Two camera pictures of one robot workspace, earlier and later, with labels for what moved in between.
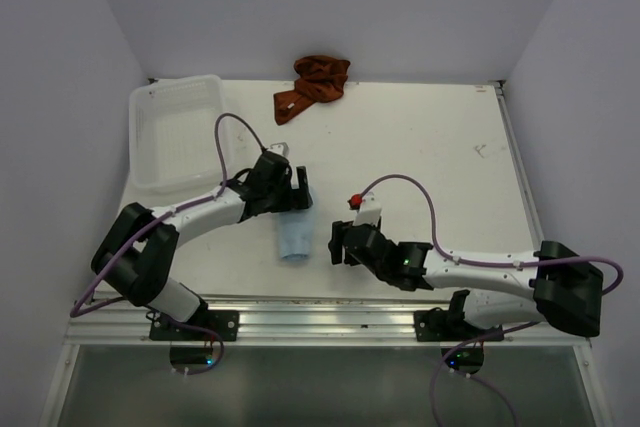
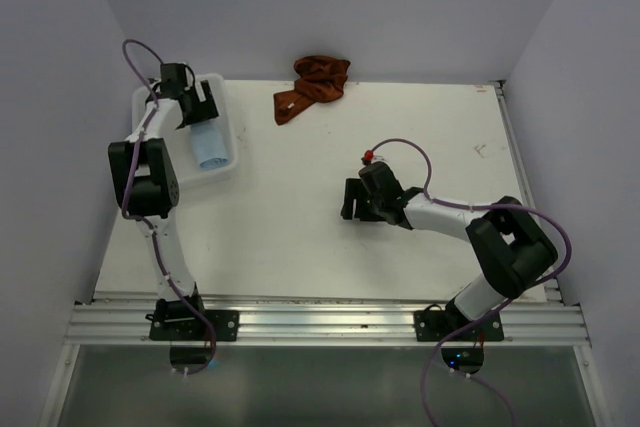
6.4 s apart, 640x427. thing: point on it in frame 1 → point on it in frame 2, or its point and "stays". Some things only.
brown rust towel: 318,79 stays
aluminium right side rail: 519,166 stays
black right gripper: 338,229 → 355,189
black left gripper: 296,198 → 204,109
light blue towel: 295,232 → 209,144
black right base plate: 437,325 stays
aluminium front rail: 300,322 stays
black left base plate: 225,323 stays
